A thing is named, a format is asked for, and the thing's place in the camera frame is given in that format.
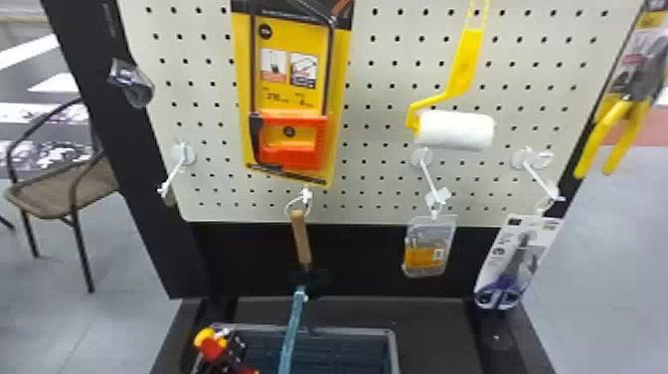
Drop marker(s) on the yellow hacksaw on card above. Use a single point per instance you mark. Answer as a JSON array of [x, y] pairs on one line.
[[292, 89]]

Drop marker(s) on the clear packet with orange label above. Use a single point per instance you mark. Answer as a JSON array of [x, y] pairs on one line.
[[428, 245]]

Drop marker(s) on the yellow paint roller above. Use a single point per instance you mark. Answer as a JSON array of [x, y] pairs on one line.
[[455, 129]]

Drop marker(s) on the blue basket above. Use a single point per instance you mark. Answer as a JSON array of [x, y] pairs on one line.
[[323, 355]]

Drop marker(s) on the blue scissors on card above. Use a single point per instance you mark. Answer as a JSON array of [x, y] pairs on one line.
[[514, 261]]

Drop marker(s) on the red yellow tool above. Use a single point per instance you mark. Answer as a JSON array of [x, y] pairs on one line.
[[211, 347]]

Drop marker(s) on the white pegboard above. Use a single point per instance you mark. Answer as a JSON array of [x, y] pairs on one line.
[[532, 78]]

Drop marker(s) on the clear plastic packet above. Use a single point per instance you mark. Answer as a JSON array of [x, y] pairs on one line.
[[133, 83]]

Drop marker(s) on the black brown chair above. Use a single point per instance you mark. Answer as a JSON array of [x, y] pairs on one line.
[[57, 188]]

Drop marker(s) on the yellow pliers on card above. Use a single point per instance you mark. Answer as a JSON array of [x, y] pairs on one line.
[[634, 78]]

